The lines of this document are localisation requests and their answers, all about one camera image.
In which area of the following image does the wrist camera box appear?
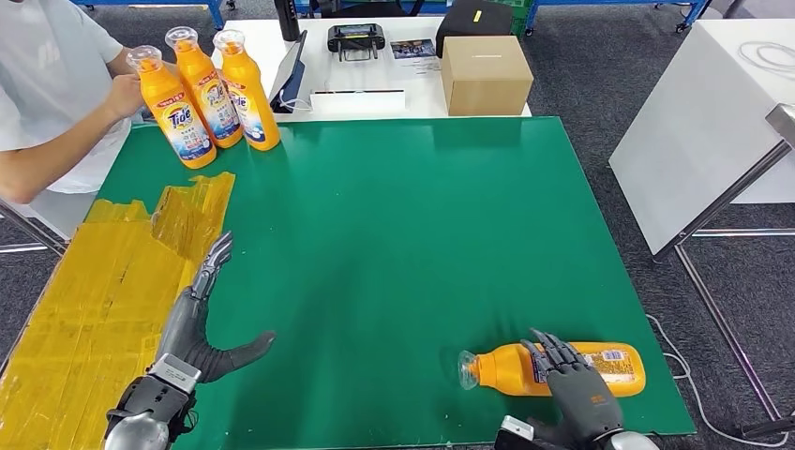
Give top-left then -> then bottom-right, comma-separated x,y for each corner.
147,353 -> 203,394
493,415 -> 548,450

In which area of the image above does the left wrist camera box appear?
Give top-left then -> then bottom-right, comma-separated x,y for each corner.
147,353 -> 203,394

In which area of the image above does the green table board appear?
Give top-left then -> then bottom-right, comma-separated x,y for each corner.
96,115 -> 697,450

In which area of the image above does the printed leaflet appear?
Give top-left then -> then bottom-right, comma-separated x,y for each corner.
389,37 -> 443,76

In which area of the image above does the black bag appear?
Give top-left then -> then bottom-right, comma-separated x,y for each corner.
435,0 -> 515,58

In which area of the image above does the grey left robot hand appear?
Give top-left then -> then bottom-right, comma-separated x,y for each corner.
155,231 -> 278,384

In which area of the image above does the person's right hand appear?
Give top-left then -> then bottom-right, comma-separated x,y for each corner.
102,73 -> 147,122

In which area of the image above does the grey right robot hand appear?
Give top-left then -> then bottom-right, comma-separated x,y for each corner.
520,329 -> 625,450

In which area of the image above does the person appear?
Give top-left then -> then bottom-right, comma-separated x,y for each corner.
0,0 -> 181,205

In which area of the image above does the blue metal rack frame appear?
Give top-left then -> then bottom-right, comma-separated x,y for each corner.
524,0 -> 713,36
71,0 -> 227,31

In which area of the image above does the white flat box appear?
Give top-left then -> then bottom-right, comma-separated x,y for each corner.
309,89 -> 409,117

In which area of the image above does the orange detergent bottle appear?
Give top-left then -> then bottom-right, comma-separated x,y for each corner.
457,341 -> 647,398
164,25 -> 244,150
126,44 -> 218,170
213,29 -> 282,152

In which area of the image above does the green plastic crate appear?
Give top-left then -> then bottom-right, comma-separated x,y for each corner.
496,0 -> 536,37

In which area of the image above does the grey metal table frame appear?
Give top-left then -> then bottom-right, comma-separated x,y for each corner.
652,104 -> 795,440

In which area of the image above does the white coiled cable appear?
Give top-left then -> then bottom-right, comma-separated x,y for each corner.
737,39 -> 795,79

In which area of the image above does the yellow taped cardboard sheet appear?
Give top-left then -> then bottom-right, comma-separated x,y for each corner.
0,172 -> 238,450

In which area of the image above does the black handheld controller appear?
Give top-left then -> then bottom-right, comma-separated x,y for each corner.
327,23 -> 387,63

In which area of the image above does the white side table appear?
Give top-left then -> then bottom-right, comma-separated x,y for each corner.
608,18 -> 795,259

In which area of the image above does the dark tablet with blue cover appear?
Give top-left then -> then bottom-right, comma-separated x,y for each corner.
268,29 -> 310,115

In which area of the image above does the black cylindrical flask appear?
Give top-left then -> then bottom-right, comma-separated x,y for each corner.
274,0 -> 303,42

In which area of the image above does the brown cardboard box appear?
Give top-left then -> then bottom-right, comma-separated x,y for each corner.
441,35 -> 534,118

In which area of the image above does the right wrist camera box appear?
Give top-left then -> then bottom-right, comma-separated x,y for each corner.
493,415 -> 548,450

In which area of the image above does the white floor cable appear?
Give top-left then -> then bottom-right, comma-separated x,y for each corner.
645,313 -> 795,450

